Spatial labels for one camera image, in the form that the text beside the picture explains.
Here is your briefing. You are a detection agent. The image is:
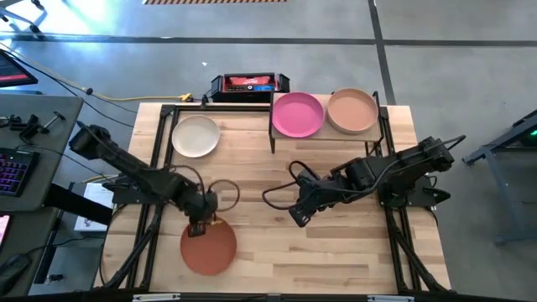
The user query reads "red black power station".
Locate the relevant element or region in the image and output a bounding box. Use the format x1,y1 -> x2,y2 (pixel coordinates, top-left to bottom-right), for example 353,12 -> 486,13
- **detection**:
209,71 -> 291,104

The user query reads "black T-handle tool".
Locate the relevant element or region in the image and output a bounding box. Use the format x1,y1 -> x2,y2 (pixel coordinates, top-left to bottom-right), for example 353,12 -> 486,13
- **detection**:
41,110 -> 67,131

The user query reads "magenta plate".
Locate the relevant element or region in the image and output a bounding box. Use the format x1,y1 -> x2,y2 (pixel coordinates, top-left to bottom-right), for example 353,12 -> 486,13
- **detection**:
271,91 -> 326,139

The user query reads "grey desk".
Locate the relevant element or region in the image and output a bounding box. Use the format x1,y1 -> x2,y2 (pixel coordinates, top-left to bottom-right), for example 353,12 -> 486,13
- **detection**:
0,94 -> 85,213
0,207 -> 60,299

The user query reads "black computer monitor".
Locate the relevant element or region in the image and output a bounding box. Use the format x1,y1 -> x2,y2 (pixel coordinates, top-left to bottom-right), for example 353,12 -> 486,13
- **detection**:
0,49 -> 39,88

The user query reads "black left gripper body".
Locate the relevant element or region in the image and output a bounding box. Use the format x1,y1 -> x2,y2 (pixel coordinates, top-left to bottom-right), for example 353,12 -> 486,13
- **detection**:
182,188 -> 219,226

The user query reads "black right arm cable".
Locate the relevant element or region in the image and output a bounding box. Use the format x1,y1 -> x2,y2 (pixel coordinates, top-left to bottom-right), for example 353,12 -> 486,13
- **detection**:
261,160 -> 322,211

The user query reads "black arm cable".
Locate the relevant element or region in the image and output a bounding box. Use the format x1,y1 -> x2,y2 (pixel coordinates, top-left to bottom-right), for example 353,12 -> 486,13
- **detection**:
207,179 -> 242,213
261,160 -> 322,211

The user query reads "black backlit keyboard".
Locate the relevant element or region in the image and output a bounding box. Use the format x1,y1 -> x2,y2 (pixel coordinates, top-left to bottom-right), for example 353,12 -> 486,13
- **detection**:
0,146 -> 42,198

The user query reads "orange plate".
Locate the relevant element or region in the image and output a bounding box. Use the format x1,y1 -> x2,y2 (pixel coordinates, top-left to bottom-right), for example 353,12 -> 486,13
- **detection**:
180,216 -> 238,277

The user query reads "black flat bar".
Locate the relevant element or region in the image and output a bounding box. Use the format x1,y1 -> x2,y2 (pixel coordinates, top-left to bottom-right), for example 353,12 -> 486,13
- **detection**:
43,183 -> 114,227

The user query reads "grey metal stand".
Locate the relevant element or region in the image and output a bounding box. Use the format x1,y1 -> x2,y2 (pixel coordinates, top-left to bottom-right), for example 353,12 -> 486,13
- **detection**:
461,107 -> 537,247

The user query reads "black aluminium extrusion frame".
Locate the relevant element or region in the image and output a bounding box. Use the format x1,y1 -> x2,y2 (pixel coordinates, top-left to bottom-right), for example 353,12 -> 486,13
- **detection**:
0,89 -> 537,302

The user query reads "white printed box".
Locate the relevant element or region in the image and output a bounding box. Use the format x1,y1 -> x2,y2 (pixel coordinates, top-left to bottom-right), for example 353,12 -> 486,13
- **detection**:
74,182 -> 115,233

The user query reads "white plate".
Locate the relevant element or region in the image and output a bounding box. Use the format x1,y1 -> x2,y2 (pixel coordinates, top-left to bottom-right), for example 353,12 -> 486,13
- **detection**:
171,114 -> 222,159

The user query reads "black chair base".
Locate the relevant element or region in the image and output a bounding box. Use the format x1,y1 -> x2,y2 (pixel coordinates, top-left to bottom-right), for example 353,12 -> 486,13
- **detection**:
0,0 -> 47,34

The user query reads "yellow extension cord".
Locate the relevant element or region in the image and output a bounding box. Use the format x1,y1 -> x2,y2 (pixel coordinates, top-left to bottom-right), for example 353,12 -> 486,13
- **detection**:
0,40 -> 194,103

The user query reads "phone with red screen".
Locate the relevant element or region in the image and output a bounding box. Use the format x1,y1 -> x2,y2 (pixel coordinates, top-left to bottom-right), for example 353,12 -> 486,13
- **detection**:
0,214 -> 12,248

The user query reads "black computer mouse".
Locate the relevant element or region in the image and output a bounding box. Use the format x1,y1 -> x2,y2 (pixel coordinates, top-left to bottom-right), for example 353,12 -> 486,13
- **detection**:
0,253 -> 32,294

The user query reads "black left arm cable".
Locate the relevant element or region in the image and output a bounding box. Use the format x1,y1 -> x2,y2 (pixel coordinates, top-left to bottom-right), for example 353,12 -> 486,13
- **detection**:
207,179 -> 242,213

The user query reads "tan plate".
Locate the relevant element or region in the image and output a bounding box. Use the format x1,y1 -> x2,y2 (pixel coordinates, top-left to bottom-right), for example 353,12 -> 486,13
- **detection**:
326,87 -> 379,136

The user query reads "wooden shelf with black legs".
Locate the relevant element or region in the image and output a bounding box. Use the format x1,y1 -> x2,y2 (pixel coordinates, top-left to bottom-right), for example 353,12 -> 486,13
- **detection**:
268,89 -> 387,155

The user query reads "black desk clamp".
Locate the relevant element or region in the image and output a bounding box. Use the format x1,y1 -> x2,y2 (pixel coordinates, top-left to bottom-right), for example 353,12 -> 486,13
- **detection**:
8,112 -> 41,142

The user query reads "silver metal bracket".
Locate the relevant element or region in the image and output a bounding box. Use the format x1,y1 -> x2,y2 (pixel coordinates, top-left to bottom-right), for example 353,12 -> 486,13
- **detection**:
132,293 -> 181,302
367,294 -> 415,302

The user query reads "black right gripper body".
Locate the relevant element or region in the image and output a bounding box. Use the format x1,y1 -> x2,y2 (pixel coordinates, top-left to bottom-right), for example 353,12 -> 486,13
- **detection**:
293,174 -> 341,209

